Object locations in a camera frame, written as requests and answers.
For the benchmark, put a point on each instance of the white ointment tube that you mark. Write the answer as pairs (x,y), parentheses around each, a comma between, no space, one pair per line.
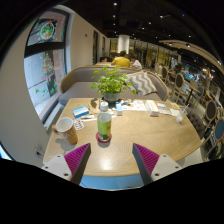
(88,117)

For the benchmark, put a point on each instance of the yellow card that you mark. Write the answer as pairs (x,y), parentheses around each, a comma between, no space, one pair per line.
(175,106)

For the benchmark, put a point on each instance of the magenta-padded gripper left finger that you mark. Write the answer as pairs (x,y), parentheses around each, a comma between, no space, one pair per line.
(77,159)

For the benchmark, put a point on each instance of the white orange medicine box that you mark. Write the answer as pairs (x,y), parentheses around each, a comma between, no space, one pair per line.
(152,108)

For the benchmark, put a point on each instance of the brown paper cup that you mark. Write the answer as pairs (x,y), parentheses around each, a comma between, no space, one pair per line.
(66,130)

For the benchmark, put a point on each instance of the person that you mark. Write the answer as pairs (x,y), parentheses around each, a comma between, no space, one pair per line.
(121,61)
(136,63)

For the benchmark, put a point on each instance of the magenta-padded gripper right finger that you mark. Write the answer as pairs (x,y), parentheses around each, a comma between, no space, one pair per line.
(146,159)

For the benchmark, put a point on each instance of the clear plastic cup with straw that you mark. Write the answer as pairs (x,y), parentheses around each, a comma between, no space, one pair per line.
(180,117)

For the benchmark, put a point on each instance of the window with festive stickers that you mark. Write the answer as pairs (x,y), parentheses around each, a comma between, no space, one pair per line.
(45,71)

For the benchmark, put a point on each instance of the small white-blue flat box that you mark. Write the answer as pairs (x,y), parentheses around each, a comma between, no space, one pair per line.
(161,106)

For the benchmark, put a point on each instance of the group of ceiling lights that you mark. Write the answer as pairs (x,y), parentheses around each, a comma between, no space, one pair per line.
(161,16)

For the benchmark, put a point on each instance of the grey tufted chair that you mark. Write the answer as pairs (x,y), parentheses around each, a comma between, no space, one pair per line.
(197,123)

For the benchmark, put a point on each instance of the blister pill pack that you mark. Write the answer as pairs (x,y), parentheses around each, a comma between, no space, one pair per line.
(79,124)

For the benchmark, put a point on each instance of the flat blue medicine box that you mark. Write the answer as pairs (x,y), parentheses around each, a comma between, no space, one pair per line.
(80,111)

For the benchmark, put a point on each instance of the clear green-label water bottle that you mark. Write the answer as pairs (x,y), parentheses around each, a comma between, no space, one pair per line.
(104,126)

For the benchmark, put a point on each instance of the grey chevron cushion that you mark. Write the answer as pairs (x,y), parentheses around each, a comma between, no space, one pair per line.
(142,83)

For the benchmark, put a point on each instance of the grey curved sofa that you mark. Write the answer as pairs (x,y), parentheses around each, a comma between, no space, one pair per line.
(75,86)

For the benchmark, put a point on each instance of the group of dining chairs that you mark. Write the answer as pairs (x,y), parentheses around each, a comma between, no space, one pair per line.
(180,81)

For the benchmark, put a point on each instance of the green potted plant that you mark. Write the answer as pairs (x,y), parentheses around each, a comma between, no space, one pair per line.
(111,83)

